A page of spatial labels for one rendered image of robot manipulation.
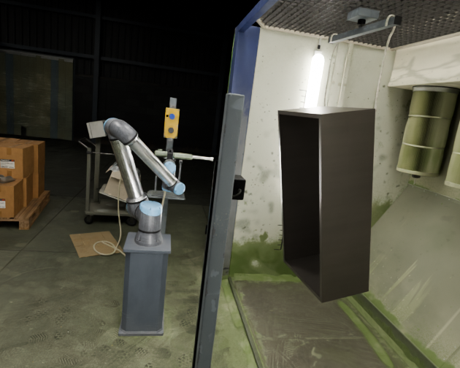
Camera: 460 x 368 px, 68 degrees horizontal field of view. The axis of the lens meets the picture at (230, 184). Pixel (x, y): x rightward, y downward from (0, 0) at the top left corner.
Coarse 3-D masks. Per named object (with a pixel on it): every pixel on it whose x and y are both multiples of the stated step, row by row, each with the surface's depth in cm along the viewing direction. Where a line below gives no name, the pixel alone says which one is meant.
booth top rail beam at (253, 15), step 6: (264, 0) 201; (270, 0) 193; (276, 0) 191; (258, 6) 214; (264, 6) 204; (270, 6) 203; (252, 12) 231; (258, 12) 219; (264, 12) 217; (246, 18) 249; (252, 18) 234; (240, 24) 269; (246, 24) 252; (252, 24) 250; (240, 30) 272
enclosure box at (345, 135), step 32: (288, 128) 248; (320, 128) 190; (352, 128) 194; (288, 160) 254; (320, 160) 195; (352, 160) 199; (288, 192) 261; (320, 192) 200; (352, 192) 204; (288, 224) 267; (320, 224) 206; (352, 224) 210; (288, 256) 275; (320, 256) 212; (352, 256) 216; (320, 288) 218; (352, 288) 222
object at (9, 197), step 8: (0, 184) 373; (8, 184) 376; (16, 184) 380; (0, 192) 368; (8, 192) 371; (16, 192) 382; (0, 200) 370; (8, 200) 372; (16, 200) 383; (0, 208) 372; (8, 208) 374; (16, 208) 385; (0, 216) 374; (8, 216) 376
